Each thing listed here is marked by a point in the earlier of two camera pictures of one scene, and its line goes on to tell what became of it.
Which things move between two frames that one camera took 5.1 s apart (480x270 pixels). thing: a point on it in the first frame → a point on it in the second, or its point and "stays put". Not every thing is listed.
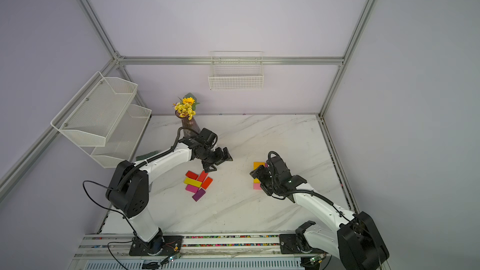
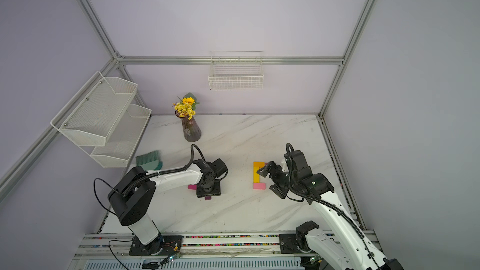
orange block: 257,164 stays put
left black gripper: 219,156 → 217,191
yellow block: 256,180 stays put
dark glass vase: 189,124 stays put
